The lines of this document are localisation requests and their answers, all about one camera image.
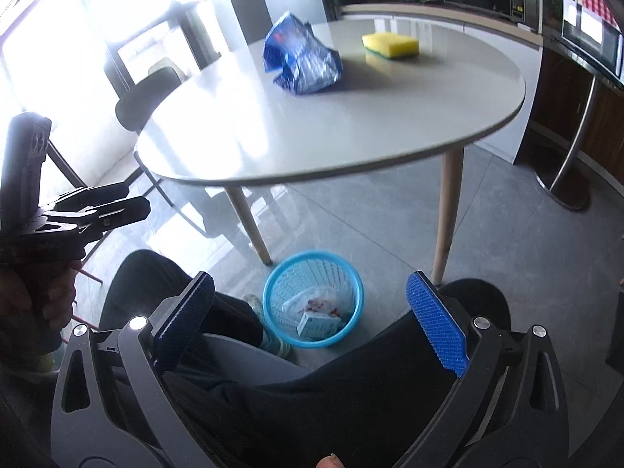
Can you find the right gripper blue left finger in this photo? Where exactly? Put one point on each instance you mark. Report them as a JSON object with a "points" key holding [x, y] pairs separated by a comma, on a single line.
{"points": [[173, 333]]}

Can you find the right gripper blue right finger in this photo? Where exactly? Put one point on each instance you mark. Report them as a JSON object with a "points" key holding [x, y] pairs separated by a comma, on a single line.
{"points": [[441, 329]]}

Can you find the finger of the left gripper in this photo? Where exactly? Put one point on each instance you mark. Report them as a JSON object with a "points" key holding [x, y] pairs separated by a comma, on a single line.
{"points": [[94, 221], [85, 197]]}

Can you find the white plastic bag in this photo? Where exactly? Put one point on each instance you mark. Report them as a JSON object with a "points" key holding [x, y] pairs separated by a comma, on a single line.
{"points": [[293, 308]]}

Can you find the white blue HP box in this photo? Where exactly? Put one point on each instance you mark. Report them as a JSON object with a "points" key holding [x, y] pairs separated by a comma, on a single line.
{"points": [[318, 326]]}

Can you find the blue plastic snack bag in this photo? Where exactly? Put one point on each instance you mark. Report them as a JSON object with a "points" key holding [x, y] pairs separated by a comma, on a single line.
{"points": [[304, 64]]}

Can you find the person's left hand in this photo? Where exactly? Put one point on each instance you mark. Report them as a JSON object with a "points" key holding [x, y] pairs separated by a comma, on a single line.
{"points": [[45, 289]]}

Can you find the green white sneaker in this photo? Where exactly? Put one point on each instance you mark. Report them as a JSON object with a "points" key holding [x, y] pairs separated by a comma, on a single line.
{"points": [[271, 343]]}

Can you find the dark green chair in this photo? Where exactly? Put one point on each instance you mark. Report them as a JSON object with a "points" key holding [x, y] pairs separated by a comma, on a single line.
{"points": [[133, 111]]}

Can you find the red snack wrapper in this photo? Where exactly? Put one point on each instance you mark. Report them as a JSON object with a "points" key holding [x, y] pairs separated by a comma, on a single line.
{"points": [[323, 305]]}

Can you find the blue plastic waste basket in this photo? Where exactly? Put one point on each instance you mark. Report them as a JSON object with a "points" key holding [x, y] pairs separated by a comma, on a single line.
{"points": [[301, 271]]}

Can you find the chrome bar table stand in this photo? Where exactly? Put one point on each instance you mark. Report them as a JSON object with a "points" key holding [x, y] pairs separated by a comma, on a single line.
{"points": [[568, 185]]}

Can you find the round white table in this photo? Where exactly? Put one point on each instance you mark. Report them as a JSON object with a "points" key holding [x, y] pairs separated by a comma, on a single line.
{"points": [[230, 126]]}

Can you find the yellow green sponge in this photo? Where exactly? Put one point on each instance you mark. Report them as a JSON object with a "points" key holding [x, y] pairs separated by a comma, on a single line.
{"points": [[390, 45]]}

